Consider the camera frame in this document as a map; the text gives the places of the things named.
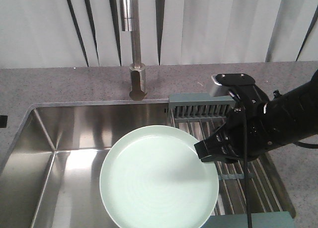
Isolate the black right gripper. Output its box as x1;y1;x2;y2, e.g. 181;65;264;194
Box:
194;85;269;163

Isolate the pale green round plate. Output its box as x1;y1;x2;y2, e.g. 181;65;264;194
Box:
99;125;219;228

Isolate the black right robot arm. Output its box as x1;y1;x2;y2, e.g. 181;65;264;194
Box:
194;73;318;163

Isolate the teal steel drying rack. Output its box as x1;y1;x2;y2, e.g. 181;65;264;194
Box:
168;93;296;228

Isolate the stainless steel sink basin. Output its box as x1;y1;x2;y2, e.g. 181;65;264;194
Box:
0;100;173;228

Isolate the chrome kitchen faucet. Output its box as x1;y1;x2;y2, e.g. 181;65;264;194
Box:
120;0;147;101

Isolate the white pleated curtain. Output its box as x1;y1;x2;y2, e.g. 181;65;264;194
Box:
0;0;318;69

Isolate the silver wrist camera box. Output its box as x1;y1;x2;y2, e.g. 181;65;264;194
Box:
207;73;255;97

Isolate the black camera cable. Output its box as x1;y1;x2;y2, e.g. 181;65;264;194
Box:
230;90;253;228

